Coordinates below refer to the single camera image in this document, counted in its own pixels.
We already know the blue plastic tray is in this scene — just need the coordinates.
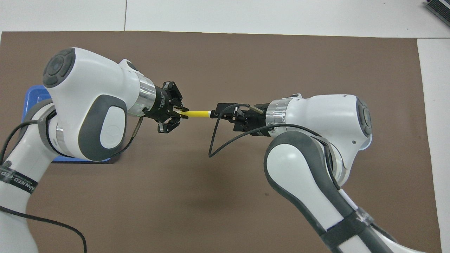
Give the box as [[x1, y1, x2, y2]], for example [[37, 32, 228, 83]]
[[22, 85, 112, 163]]

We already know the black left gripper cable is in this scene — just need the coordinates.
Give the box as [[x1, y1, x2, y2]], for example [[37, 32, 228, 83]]
[[0, 114, 145, 253]]

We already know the yellow marker pen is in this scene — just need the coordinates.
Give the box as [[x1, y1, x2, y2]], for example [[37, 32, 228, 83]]
[[180, 110, 212, 118]]

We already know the grey ribbed device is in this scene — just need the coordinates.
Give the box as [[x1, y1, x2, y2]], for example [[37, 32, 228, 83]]
[[425, 0, 450, 19]]

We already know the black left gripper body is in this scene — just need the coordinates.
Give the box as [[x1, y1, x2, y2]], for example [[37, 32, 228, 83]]
[[144, 85, 173, 123]]

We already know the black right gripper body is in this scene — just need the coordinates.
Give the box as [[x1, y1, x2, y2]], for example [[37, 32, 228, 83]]
[[243, 103, 272, 137]]

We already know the brown paper table mat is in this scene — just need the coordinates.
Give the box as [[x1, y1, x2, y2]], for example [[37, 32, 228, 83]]
[[0, 31, 443, 253]]

